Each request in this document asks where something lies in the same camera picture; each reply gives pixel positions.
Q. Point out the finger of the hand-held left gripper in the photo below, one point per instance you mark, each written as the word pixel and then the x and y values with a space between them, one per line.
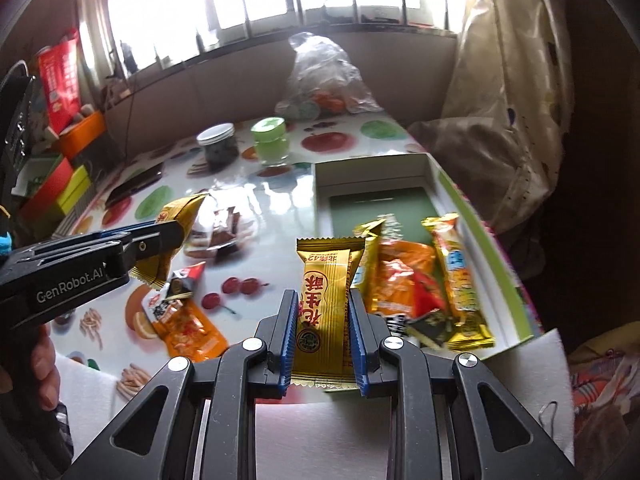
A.
pixel 120 232
pixel 150 247

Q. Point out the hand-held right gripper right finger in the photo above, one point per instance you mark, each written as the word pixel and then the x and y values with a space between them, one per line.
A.
pixel 357 350

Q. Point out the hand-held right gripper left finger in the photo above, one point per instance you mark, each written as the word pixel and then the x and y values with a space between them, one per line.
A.
pixel 287 345

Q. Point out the gold candy packet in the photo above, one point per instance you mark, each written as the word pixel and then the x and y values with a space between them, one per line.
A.
pixel 322 300
pixel 180 210

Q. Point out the dark triangular snack packet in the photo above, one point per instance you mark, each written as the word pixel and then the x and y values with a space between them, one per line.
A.
pixel 182 285

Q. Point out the white brown cake packet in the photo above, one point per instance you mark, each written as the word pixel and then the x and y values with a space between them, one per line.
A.
pixel 200 242

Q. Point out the orange white snack bag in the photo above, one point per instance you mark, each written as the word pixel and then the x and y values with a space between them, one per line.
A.
pixel 195 335
pixel 395 280

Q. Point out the brown candy packet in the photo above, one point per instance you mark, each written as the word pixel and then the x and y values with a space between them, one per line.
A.
pixel 227 225

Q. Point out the gold long snack bar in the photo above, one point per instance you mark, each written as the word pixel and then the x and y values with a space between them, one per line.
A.
pixel 462 290
pixel 367 260

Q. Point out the green cardboard box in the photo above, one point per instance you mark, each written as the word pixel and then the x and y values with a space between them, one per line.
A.
pixel 380 205

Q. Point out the person's left forearm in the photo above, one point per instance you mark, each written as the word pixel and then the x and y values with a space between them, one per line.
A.
pixel 17 125

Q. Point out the person's left hand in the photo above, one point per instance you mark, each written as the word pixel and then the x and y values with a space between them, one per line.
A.
pixel 45 370

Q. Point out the dark smartphone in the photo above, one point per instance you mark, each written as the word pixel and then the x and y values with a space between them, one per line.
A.
pixel 135 182

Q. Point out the yellow-green box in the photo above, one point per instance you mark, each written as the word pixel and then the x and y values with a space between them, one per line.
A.
pixel 75 190

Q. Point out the red box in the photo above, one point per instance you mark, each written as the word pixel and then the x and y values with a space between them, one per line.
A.
pixel 45 200

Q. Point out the white foam sheet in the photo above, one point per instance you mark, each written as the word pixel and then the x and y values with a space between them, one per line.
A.
pixel 540 375
pixel 85 385

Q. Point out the orange box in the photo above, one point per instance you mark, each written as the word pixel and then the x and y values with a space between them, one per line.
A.
pixel 82 135

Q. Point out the clear jar white lid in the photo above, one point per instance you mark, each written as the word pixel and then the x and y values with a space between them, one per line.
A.
pixel 217 152

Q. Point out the food print tablecloth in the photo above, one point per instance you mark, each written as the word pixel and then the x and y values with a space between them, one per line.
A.
pixel 280 220

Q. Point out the clear jar green lid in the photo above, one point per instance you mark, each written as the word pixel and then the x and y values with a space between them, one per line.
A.
pixel 270 145

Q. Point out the red bag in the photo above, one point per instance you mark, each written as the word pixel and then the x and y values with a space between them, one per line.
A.
pixel 62 80

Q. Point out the clear plastic bag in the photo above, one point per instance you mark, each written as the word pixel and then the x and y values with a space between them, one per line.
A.
pixel 325 75

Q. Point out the printed blanket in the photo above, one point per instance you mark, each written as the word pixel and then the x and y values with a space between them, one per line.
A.
pixel 600 400

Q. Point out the cream patterned curtain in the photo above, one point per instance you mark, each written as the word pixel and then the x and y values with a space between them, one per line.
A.
pixel 500 85

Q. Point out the brown wooden cabinet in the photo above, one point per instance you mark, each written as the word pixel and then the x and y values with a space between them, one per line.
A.
pixel 600 110

